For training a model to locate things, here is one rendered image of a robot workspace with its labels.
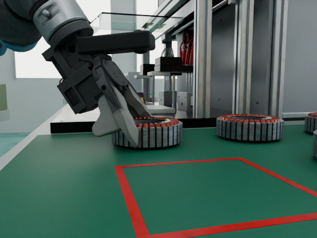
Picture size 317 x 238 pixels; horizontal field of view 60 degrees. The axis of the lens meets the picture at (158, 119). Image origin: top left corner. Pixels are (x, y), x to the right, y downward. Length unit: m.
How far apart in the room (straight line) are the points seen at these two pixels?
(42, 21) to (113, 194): 0.30
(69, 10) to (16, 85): 5.20
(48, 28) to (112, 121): 0.17
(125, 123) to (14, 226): 0.21
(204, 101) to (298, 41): 0.27
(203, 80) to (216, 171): 0.35
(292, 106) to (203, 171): 0.46
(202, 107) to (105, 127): 0.28
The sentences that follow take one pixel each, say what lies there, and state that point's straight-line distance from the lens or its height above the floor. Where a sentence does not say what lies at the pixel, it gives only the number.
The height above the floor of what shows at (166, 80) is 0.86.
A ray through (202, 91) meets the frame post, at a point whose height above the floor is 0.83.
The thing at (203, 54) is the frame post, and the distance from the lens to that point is 0.61.
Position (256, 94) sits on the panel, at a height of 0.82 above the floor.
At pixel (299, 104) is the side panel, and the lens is 0.75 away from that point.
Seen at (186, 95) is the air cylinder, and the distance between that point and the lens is 0.78.
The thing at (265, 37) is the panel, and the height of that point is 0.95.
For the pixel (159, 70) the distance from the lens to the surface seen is 0.76.
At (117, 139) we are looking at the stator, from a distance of 0.41.
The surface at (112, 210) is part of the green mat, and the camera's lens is 0.21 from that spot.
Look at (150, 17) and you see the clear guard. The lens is 0.94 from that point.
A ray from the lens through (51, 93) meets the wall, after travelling 5.53.
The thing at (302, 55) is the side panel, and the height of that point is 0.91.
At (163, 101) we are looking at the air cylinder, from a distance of 1.01.
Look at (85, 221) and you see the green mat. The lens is 0.20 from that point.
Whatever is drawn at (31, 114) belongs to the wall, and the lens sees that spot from 5.61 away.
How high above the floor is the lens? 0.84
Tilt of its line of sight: 7 degrees down
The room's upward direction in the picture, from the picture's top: straight up
